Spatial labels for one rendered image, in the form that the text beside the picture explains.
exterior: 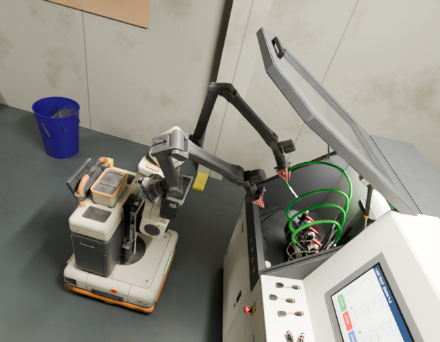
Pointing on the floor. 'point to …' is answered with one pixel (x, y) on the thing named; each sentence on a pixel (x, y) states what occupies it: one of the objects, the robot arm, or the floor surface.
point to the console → (367, 252)
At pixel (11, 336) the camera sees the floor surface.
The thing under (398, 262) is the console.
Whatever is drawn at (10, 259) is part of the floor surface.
